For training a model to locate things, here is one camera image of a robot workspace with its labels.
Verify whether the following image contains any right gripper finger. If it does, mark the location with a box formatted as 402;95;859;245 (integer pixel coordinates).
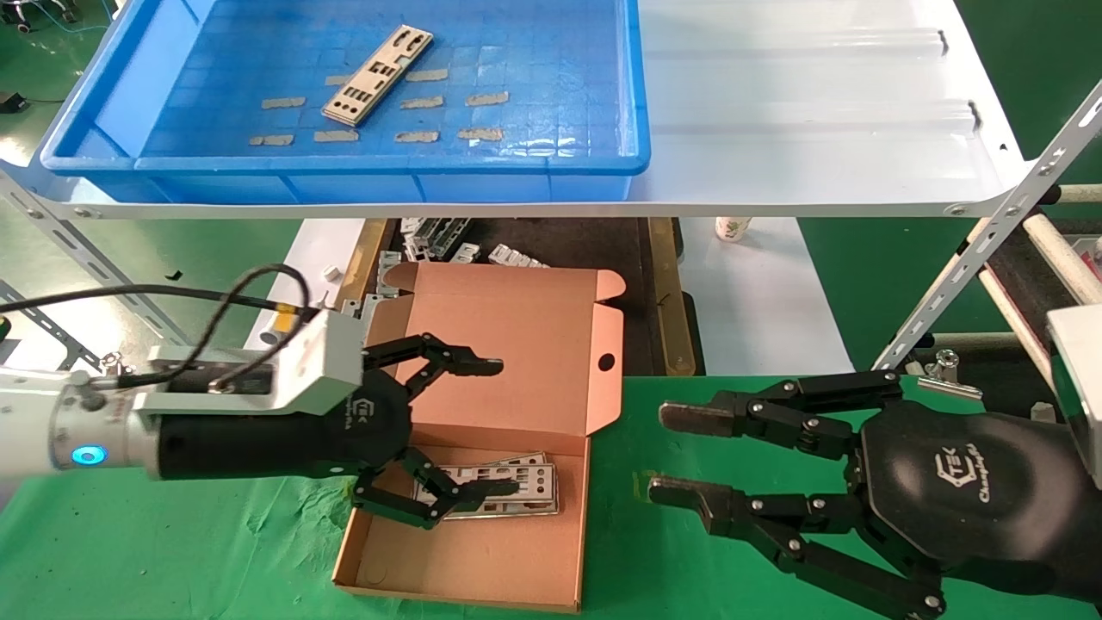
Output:
647;475;945;620
659;369;905;462

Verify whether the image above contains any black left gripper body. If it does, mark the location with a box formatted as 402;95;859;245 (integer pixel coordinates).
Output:
158;377;416;481

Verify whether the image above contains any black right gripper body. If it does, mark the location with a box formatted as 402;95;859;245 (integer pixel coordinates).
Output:
855;401;1102;605

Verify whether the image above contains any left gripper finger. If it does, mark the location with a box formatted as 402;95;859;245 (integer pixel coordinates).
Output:
360;333;505;402
351;448;519;529

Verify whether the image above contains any brown cardboard box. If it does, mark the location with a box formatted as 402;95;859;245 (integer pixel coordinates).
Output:
332;261;627;614

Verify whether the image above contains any metal parts pile behind box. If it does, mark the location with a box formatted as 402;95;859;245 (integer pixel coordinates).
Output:
310;217;700;377

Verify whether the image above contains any blue plastic tray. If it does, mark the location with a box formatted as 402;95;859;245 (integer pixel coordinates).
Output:
39;0;649;205

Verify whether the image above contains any silver binder clip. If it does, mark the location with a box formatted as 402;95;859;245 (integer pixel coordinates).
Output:
916;348;985;402
97;349;144;381

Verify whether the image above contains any white plastic pipe fitting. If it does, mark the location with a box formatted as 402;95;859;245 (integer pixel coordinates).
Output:
258;291;328;347

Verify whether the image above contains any green table cloth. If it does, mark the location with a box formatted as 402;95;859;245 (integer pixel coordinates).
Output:
0;372;1102;620

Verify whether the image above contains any grey slotted angle bar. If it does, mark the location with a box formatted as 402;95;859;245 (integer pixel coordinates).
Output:
0;280;102;371

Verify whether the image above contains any white metal shelf board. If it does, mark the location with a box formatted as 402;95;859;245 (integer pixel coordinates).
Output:
0;0;1030;219

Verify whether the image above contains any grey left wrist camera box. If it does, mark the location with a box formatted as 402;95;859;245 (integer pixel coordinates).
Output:
133;308;364;420

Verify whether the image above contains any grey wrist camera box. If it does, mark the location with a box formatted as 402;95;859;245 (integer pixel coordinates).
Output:
133;308;364;420
1046;304;1102;489

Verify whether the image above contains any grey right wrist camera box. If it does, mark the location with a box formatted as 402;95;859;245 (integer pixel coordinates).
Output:
1046;304;1102;489

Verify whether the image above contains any black camera cable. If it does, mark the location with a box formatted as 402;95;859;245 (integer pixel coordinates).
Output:
0;263;321;390

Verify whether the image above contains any grey slotted shelf post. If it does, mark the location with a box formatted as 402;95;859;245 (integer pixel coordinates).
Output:
874;82;1102;373
0;168;214;375

